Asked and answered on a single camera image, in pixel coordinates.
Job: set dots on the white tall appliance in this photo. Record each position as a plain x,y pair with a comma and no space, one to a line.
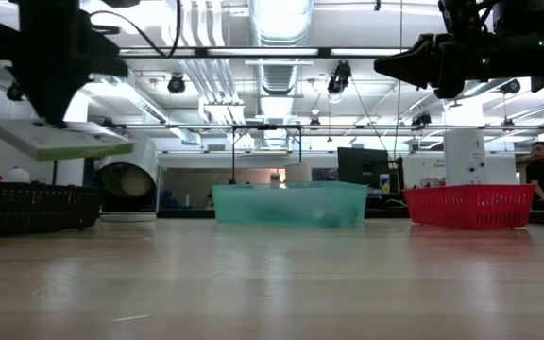
463,156

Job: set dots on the white dome object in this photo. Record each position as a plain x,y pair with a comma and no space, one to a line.
17,175

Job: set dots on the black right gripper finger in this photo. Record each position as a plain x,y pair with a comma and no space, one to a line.
413,61

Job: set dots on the black plastic basket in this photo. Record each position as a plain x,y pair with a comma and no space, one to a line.
26,208

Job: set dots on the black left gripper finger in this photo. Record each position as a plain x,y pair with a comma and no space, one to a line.
66,104
47,104

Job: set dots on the black ceiling camera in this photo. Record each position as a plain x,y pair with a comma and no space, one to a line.
421,119
340,78
176,84
15,92

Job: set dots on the black monitor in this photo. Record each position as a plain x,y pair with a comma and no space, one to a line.
362,163

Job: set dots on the white round fan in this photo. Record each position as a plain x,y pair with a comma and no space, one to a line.
130,177

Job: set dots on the white cardboard box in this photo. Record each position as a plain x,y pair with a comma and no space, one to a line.
64,146

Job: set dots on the small white bottle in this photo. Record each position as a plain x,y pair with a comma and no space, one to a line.
385,183

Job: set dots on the black overhead crossbar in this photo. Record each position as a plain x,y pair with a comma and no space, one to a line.
253,52

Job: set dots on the teal plastic bin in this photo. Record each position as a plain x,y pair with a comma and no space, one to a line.
272,203

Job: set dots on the red plastic basket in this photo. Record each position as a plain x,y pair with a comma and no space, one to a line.
470,208

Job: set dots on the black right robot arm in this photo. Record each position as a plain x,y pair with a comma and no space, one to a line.
527,14

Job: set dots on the silver ventilation duct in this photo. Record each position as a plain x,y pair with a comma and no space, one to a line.
281,21

